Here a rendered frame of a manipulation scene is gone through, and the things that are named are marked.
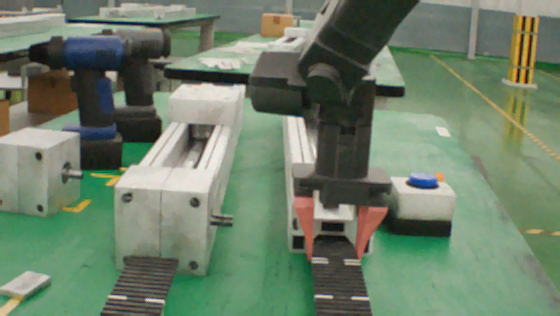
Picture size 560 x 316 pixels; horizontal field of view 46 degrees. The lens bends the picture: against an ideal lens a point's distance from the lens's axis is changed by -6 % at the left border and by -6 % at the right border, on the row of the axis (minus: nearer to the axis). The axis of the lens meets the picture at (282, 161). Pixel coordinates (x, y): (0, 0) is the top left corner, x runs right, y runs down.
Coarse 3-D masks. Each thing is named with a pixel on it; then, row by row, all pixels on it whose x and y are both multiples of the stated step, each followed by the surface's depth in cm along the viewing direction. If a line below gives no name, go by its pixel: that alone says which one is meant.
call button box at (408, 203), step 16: (400, 192) 90; (416, 192) 90; (432, 192) 90; (448, 192) 91; (400, 208) 90; (416, 208) 90; (432, 208) 90; (448, 208) 90; (400, 224) 91; (416, 224) 91; (432, 224) 91; (448, 224) 91
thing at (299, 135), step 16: (288, 128) 115; (304, 128) 115; (288, 144) 111; (304, 144) 102; (288, 160) 105; (304, 160) 92; (288, 176) 101; (288, 192) 97; (288, 208) 93; (320, 208) 85; (336, 208) 86; (352, 208) 83; (288, 224) 89; (320, 224) 82; (336, 224) 85; (352, 224) 82; (304, 240) 83; (352, 240) 83; (368, 240) 83
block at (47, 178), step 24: (0, 144) 86; (24, 144) 86; (48, 144) 87; (72, 144) 93; (0, 168) 87; (24, 168) 87; (48, 168) 86; (72, 168) 94; (0, 192) 88; (24, 192) 87; (48, 192) 87; (72, 192) 94; (48, 216) 88
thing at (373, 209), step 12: (324, 192) 71; (336, 192) 71; (348, 192) 71; (360, 192) 71; (372, 192) 75; (336, 204) 71; (348, 204) 71; (360, 204) 71; (372, 204) 71; (384, 204) 71; (360, 216) 77; (372, 216) 72; (360, 228) 76; (372, 228) 73; (360, 240) 74; (360, 252) 75
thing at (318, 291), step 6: (318, 288) 65; (324, 288) 65; (330, 288) 65; (336, 288) 65; (348, 288) 65; (354, 288) 65; (318, 294) 64; (324, 294) 64; (330, 294) 64; (336, 294) 64; (342, 294) 64; (348, 294) 64; (354, 294) 64; (360, 294) 64; (366, 294) 64
